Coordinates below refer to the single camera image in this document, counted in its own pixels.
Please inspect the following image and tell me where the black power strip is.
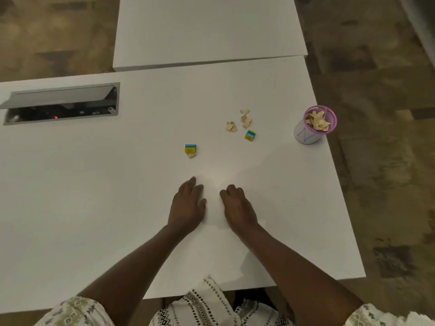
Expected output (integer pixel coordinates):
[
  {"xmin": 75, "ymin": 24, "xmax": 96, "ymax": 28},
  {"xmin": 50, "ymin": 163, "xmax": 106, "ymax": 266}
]
[{"xmin": 8, "ymin": 103, "xmax": 113, "ymax": 122}]

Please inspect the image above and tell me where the white cup with pink rim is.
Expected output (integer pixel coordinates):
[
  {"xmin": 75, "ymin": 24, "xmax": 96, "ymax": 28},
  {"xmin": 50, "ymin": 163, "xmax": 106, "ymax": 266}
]
[{"xmin": 293, "ymin": 105, "xmax": 338, "ymax": 146}]

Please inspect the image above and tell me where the grey metal cable box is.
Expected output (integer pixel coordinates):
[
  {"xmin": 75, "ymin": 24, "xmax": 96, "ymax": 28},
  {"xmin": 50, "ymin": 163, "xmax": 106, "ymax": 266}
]
[{"xmin": 0, "ymin": 82, "xmax": 120, "ymax": 126}]

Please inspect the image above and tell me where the person's left hand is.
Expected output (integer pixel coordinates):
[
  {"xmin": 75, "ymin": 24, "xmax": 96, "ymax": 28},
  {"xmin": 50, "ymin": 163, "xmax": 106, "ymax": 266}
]
[{"xmin": 167, "ymin": 176, "xmax": 207, "ymax": 235}]

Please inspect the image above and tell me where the person's left forearm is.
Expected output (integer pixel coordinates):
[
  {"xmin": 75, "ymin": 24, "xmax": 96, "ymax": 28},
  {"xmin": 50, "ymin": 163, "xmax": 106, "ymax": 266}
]
[{"xmin": 77, "ymin": 225, "xmax": 191, "ymax": 316}]

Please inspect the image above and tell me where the person's right hand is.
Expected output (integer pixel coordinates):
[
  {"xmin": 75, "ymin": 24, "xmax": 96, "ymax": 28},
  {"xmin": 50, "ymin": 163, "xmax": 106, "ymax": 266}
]
[{"xmin": 219, "ymin": 184, "xmax": 260, "ymax": 235}]

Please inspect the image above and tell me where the pile of tan paper wrappers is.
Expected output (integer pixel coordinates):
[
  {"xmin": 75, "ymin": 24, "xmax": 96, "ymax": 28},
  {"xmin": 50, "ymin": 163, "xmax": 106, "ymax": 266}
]
[{"xmin": 305, "ymin": 111, "xmax": 331, "ymax": 132}]

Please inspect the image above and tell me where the person's right forearm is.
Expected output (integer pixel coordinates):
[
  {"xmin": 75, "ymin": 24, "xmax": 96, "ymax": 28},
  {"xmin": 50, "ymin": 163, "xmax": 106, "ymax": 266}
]
[{"xmin": 234, "ymin": 223, "xmax": 365, "ymax": 320}]

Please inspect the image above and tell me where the white patterned garment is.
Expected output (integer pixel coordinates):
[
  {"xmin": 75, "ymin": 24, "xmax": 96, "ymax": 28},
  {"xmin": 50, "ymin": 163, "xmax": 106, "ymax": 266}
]
[{"xmin": 33, "ymin": 276, "xmax": 435, "ymax": 326}]

